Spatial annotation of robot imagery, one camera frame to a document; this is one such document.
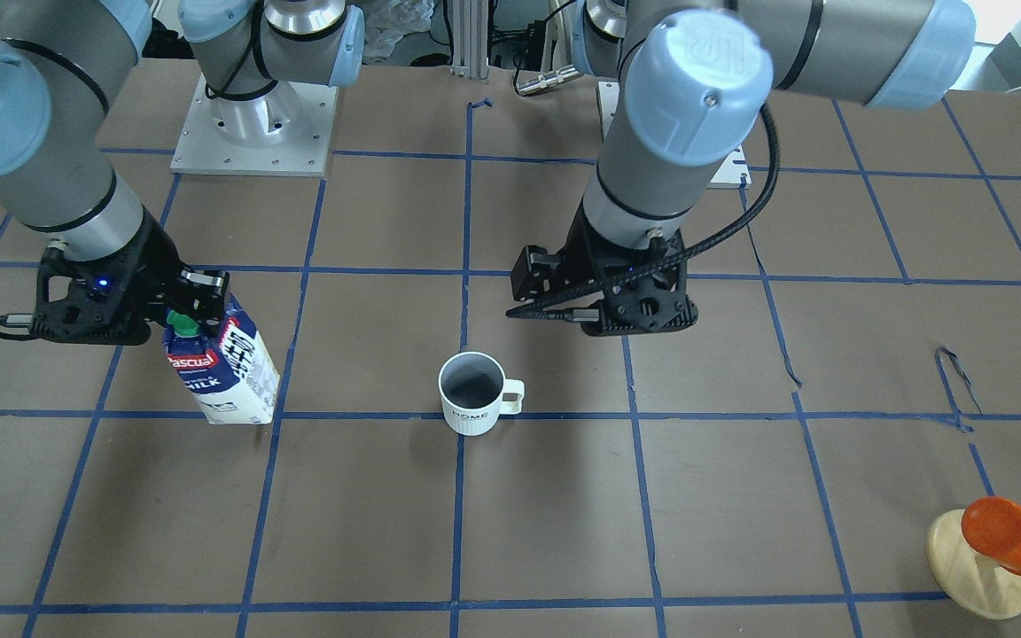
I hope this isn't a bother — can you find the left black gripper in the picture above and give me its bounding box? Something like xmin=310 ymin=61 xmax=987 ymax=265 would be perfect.
xmin=511 ymin=207 xmax=698 ymax=338

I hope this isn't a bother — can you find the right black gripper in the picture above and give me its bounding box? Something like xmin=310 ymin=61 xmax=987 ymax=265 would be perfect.
xmin=32 ymin=211 xmax=230 ymax=345

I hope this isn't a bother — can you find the wooden mug tree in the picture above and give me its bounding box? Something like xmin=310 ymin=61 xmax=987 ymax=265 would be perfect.
xmin=925 ymin=509 xmax=1021 ymax=621

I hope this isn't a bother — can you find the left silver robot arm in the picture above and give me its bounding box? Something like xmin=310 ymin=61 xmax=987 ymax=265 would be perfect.
xmin=507 ymin=1 xmax=977 ymax=336

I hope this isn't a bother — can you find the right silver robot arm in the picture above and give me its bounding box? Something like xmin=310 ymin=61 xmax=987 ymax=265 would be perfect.
xmin=0 ymin=1 xmax=364 ymax=345

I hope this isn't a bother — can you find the white ribbed mug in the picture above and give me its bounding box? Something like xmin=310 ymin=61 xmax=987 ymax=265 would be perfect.
xmin=437 ymin=352 xmax=526 ymax=437

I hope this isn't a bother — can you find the blue white milk carton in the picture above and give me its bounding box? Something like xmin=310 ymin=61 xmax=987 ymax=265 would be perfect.
xmin=162 ymin=296 xmax=280 ymax=424

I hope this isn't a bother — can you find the orange mug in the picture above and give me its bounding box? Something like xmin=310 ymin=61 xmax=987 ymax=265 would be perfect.
xmin=961 ymin=496 xmax=1021 ymax=577

